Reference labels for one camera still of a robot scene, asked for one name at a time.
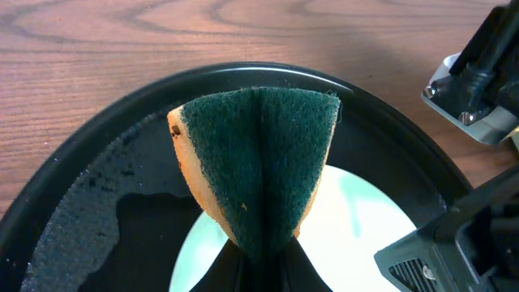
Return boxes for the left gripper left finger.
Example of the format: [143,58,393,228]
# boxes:
[191,240,242,292]

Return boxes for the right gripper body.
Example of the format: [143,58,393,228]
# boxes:
[374,168,518,292]

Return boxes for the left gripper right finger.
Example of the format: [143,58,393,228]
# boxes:
[283,237,332,292]

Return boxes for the light blue plate top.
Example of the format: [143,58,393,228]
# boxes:
[169,165,415,291]

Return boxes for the green yellow sponge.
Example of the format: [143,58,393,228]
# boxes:
[167,87,341,264]

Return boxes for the black round tray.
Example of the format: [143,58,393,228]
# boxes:
[1,62,471,291]

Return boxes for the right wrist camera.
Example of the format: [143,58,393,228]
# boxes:
[422,1,518,144]

